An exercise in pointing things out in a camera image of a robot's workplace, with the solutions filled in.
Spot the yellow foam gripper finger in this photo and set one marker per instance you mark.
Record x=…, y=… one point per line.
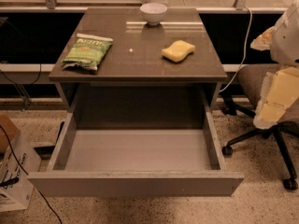
x=278, y=93
x=263, y=41

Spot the green jalapeno chip bag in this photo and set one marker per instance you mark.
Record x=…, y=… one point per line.
x=87, y=52

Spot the open grey top drawer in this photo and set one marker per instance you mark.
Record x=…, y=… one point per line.
x=138, y=142

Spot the grey cabinet with glossy top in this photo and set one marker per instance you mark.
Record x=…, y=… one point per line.
x=137, y=47

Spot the black office chair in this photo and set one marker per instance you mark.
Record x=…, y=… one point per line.
x=250, y=78

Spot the yellow sponge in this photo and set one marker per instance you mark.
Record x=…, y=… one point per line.
x=178, y=51

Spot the white ceramic bowl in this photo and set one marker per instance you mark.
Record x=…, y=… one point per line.
x=153, y=13

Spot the white cardboard box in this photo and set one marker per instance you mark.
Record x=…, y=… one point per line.
x=18, y=159

